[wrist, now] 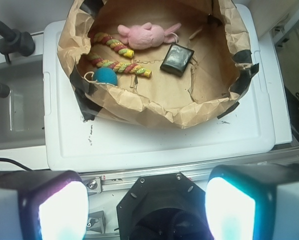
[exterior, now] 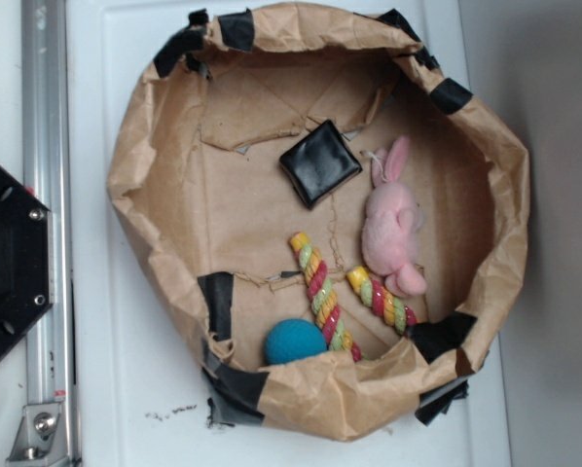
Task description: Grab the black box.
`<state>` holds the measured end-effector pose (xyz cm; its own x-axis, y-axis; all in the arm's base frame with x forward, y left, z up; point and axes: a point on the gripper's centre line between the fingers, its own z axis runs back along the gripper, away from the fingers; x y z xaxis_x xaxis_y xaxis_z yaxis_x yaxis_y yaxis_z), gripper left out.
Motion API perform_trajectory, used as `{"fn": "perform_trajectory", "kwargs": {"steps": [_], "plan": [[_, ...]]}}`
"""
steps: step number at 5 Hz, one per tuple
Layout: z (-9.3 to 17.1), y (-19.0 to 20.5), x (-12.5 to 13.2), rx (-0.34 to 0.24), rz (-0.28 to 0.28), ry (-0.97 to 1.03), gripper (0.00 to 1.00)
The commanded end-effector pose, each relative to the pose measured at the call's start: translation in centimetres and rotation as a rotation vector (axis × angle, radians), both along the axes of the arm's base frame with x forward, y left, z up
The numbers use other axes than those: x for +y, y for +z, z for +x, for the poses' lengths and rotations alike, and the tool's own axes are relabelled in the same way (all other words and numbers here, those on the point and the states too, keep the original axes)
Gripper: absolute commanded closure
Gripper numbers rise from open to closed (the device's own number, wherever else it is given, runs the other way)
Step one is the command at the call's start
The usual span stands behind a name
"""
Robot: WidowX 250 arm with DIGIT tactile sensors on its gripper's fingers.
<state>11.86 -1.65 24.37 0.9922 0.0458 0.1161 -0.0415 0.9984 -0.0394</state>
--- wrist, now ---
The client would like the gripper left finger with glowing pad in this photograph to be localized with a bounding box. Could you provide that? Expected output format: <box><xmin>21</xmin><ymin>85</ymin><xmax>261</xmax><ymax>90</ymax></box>
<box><xmin>0</xmin><ymin>170</ymin><xmax>89</xmax><ymax>240</ymax></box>

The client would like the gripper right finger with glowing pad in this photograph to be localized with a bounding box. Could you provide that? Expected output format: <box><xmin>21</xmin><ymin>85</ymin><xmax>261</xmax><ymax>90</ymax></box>
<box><xmin>205</xmin><ymin>163</ymin><xmax>299</xmax><ymax>240</ymax></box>

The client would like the black box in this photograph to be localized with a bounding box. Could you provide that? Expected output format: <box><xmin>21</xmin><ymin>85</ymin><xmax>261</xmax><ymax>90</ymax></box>
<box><xmin>160</xmin><ymin>43</ymin><xmax>195</xmax><ymax>77</ymax></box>

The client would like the black octagonal mounting plate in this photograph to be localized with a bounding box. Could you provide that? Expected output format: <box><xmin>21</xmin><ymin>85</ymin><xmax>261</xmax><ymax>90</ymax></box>
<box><xmin>116</xmin><ymin>172</ymin><xmax>213</xmax><ymax>240</ymax></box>

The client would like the crumpled brown paper bag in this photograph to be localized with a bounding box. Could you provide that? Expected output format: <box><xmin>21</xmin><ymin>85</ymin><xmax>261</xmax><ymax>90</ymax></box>
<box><xmin>57</xmin><ymin>0</ymin><xmax>259</xmax><ymax>129</ymax></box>

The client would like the teal felt ball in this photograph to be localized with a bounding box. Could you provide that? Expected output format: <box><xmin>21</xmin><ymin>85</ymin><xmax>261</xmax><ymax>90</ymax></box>
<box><xmin>92</xmin><ymin>67</ymin><xmax>118</xmax><ymax>86</ymax></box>

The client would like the pink plush bunny toy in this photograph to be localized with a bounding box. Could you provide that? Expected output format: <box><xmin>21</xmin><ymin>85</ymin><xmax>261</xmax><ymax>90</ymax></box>
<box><xmin>117</xmin><ymin>22</ymin><xmax>182</xmax><ymax>50</ymax></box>

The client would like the metal corner bracket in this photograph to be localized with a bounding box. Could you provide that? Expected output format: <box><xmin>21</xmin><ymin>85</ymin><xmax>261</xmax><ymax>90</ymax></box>
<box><xmin>86</xmin><ymin>210</ymin><xmax>106</xmax><ymax>234</ymax></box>

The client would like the lower multicolour rope toy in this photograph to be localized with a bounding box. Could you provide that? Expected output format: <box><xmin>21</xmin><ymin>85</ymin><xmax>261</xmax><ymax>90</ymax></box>
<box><xmin>86</xmin><ymin>52</ymin><xmax>152</xmax><ymax>78</ymax></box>

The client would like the multicolour rope toy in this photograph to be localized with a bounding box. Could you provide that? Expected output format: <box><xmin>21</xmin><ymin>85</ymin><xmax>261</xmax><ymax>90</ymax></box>
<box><xmin>91</xmin><ymin>32</ymin><xmax>135</xmax><ymax>59</ymax></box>
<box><xmin>86</xmin><ymin>52</ymin><xmax>152</xmax><ymax>78</ymax></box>

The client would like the upper multicolour rope toy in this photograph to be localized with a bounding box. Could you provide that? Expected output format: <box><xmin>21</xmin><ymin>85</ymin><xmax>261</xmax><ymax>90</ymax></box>
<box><xmin>91</xmin><ymin>32</ymin><xmax>135</xmax><ymax>59</ymax></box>

